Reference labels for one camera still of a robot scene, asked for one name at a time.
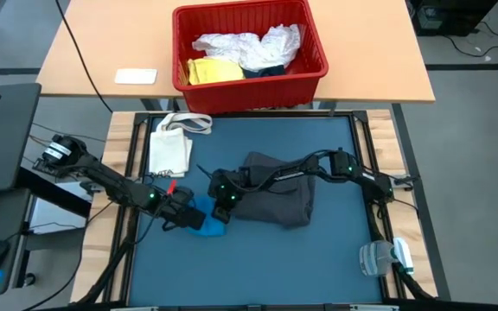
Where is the blue cloth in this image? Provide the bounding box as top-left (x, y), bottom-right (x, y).
top-left (186, 194), bottom-right (229, 238)

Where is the dark grey garment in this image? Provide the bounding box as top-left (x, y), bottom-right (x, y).
top-left (230, 150), bottom-right (318, 230)

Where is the red plastic laundry basket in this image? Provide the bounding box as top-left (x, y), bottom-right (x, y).
top-left (171, 0), bottom-right (330, 115)

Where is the yellow shirt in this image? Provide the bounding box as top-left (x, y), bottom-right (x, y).
top-left (186, 57), bottom-right (247, 86)

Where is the dark navy garment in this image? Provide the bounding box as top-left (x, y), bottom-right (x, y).
top-left (241, 64), bottom-right (287, 80)

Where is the white lace garment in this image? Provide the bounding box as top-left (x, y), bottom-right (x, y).
top-left (191, 23), bottom-right (303, 73)

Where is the beige striped cloth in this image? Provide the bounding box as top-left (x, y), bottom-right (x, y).
top-left (148, 111), bottom-right (214, 180)

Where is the wooden side board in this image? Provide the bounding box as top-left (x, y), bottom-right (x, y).
top-left (363, 108), bottom-right (439, 299)
top-left (69, 111), bottom-right (150, 303)

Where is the white card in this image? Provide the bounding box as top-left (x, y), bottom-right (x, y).
top-left (113, 67), bottom-right (159, 86)

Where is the black laptop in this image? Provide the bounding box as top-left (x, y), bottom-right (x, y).
top-left (0, 75), bottom-right (43, 195)

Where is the light wooden desk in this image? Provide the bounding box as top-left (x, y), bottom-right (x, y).
top-left (35, 0), bottom-right (437, 105)

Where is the black computer tower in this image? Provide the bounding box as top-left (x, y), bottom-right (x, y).
top-left (408, 0), bottom-right (498, 38)

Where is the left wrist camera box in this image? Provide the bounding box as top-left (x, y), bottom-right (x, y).
top-left (172, 187), bottom-right (195, 207)

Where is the thin black cable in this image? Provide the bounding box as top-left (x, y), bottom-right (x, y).
top-left (53, 0), bottom-right (114, 114)

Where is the black floor cable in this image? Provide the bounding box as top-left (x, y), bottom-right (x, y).
top-left (442, 20), bottom-right (498, 59)

